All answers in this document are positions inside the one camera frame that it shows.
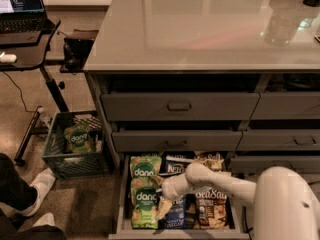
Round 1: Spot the blue kettle chip bag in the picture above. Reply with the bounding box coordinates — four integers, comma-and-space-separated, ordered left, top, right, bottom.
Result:
159, 196, 186, 229
160, 153, 195, 175

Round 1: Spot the grey bottom right drawer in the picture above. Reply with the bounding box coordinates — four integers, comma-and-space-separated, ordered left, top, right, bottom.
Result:
227, 156, 320, 175

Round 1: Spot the grey cabinet with glossy top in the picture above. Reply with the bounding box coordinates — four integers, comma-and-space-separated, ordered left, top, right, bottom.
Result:
85, 0, 320, 164

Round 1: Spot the black laptop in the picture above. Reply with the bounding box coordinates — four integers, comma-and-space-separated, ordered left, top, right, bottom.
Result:
0, 0, 47, 47

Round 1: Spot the open bottom grey drawer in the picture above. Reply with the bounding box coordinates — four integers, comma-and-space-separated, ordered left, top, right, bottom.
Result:
108, 155, 250, 240

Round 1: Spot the front blue kettle chip bag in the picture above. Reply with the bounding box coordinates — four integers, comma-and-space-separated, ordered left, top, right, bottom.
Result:
159, 196, 186, 229

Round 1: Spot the white computer mouse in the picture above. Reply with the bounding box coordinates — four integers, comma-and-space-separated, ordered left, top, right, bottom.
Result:
0, 52, 17, 64

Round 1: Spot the black clamp device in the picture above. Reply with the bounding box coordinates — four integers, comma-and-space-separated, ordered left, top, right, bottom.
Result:
60, 29, 98, 73

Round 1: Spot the green dang chip bag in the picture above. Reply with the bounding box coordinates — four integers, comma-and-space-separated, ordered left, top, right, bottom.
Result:
130, 177, 159, 229
130, 156, 162, 178

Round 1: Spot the front brown sea salt bag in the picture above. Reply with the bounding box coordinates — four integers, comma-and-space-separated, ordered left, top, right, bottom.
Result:
194, 188, 230, 230

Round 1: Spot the brown sea salt bag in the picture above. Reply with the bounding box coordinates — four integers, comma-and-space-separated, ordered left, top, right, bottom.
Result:
195, 152, 224, 171
194, 188, 230, 230

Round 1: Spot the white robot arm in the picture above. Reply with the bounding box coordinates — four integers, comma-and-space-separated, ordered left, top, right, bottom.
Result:
161, 162, 320, 240

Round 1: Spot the green plastic crate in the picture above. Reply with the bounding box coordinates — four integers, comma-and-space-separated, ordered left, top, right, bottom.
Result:
41, 111, 113, 180

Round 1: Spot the rear brown sea salt bag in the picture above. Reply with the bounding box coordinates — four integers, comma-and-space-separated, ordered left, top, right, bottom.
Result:
195, 152, 224, 171

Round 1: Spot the black cable under desk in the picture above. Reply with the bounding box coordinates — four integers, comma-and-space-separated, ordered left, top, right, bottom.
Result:
2, 71, 38, 114

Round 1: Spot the person's black trouser leg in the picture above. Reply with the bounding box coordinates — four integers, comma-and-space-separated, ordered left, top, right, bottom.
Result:
0, 153, 67, 240

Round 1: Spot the green dang bag in crate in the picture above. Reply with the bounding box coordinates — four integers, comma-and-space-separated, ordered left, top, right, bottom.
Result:
64, 123, 96, 153

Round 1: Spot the grey middle left drawer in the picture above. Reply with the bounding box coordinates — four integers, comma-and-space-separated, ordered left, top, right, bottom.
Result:
112, 130, 242, 152

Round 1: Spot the grey middle right drawer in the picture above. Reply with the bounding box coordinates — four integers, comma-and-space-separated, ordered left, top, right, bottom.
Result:
237, 129, 320, 151

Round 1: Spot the person's white sock foot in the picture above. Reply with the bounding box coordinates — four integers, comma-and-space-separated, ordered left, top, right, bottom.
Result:
15, 168, 56, 217

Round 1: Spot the grey top left drawer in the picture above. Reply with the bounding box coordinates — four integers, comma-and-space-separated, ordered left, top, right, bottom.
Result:
101, 92, 259, 121

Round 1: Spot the grey top right drawer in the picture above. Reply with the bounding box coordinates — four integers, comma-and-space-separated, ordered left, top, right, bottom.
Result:
252, 92, 320, 120

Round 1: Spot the black laptop stand desk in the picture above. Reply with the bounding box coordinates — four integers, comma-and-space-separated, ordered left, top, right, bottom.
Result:
0, 17, 68, 167

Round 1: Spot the rear blue kettle chip bag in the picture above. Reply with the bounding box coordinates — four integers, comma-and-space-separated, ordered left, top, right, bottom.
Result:
160, 153, 195, 175

